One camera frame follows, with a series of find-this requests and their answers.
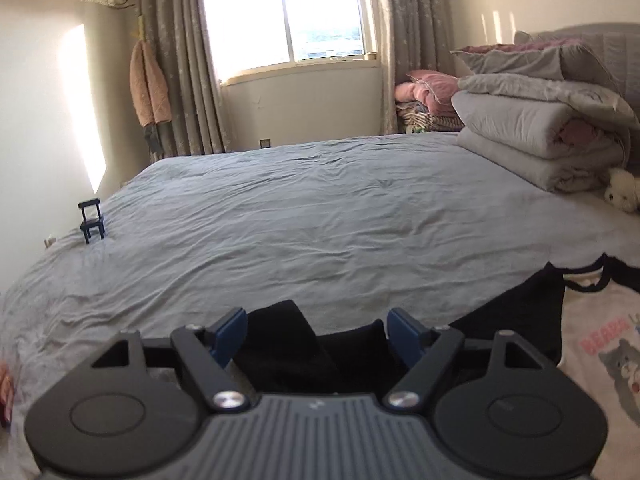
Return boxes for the stack of patterned folded blankets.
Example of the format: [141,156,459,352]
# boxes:
[397,102,467,135]

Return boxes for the grey quilted headboard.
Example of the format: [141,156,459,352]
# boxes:
[550,22,640,111]

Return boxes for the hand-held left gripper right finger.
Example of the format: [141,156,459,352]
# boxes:
[382,306,546,413]

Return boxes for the grey-green quilt with maroon lining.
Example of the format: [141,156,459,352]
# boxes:
[450,30,640,131]

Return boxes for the cream shirt with black sleeves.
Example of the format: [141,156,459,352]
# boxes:
[235,254,640,480]

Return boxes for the white plush dog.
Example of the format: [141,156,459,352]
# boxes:
[602,167,640,216]

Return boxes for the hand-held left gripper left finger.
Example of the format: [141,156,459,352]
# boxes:
[90,307,251,413]

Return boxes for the grey patterned curtain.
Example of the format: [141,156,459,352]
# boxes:
[357,0,456,136]
[135,0,226,158]

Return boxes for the pink patterned cloth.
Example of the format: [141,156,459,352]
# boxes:
[0,360,15,428]

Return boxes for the window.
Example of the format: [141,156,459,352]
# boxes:
[200,0,378,86]

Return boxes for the grey bed sheet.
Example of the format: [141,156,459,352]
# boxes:
[0,130,640,480]

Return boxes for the pink blanket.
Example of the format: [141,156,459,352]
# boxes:
[395,70,462,118]

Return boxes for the hanging pink fleece garment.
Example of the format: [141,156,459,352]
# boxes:
[129,40,173,128]

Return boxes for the small black chair stand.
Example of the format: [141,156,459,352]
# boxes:
[77,198,107,245]

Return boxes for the folded light grey quilt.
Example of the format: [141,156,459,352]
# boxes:
[451,87,636,193]

